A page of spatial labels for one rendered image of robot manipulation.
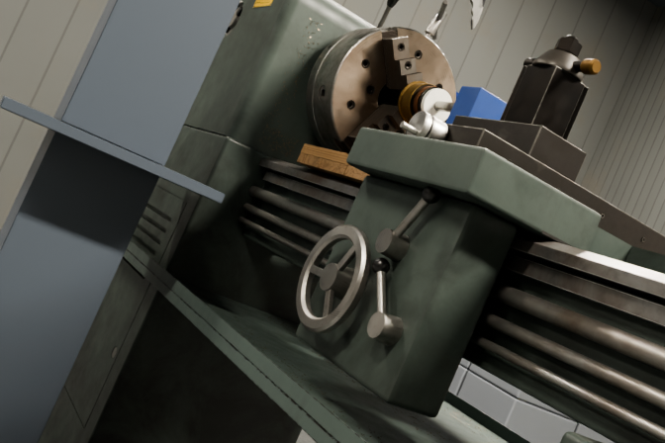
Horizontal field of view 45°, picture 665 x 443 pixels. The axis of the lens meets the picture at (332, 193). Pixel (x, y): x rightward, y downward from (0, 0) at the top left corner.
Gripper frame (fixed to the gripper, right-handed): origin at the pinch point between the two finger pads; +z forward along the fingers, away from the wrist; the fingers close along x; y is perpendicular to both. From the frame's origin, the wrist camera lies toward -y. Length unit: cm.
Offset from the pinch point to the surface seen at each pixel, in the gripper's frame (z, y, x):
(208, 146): 55, 1, 28
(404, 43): 16.3, -15.2, 2.1
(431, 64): 14.2, -6.1, -4.6
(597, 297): 54, -85, -40
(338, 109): 35.1, -13.1, 6.2
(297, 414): 85, -69, -19
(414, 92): 25.5, -19.3, -5.5
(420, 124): 43, -67, -12
